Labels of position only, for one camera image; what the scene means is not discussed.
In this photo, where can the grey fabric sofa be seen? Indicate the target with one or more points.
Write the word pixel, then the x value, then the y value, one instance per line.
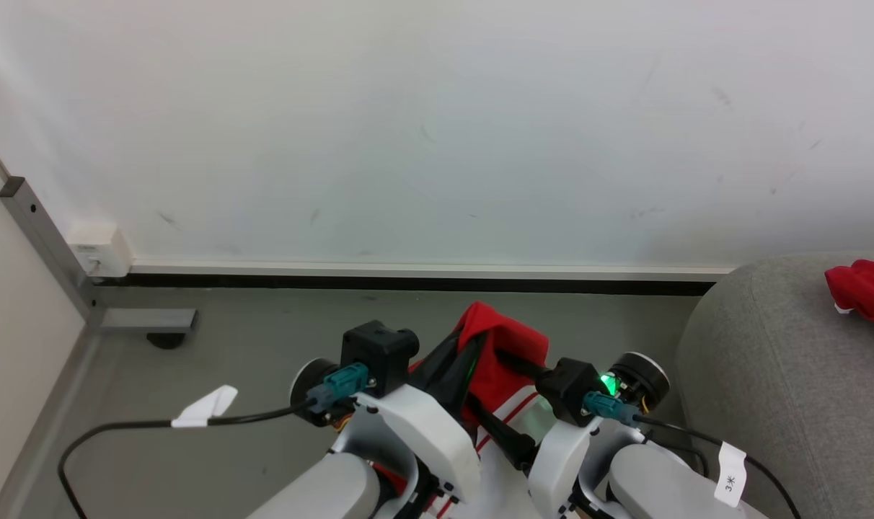
pixel 783 360

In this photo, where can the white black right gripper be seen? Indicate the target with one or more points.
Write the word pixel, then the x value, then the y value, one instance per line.
pixel 572 389

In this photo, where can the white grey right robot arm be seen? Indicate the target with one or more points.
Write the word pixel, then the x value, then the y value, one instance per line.
pixel 653 483

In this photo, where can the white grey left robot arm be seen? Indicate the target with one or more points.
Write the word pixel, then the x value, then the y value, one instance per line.
pixel 422 432

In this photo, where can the white wall socket box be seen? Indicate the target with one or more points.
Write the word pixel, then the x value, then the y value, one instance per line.
pixel 102 249

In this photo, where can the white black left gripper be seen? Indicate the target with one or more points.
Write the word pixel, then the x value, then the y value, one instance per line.
pixel 379 353

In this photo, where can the white baseboard strip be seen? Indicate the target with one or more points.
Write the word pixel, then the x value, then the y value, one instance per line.
pixel 408 271

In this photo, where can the plain red garment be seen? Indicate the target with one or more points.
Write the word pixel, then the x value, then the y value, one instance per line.
pixel 870 288

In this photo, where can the cream partition panel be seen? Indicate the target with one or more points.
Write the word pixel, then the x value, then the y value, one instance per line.
pixel 11 324

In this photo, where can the black round frame foot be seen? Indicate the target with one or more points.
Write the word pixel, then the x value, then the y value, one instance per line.
pixel 166 340

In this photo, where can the red garment with white stripes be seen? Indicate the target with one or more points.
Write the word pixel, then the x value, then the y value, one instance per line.
pixel 505 339

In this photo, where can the aluminium frame foot bar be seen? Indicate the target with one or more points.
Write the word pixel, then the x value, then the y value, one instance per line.
pixel 148 320

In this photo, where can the aluminium frame post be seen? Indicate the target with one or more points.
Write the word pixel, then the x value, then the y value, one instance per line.
pixel 47 245

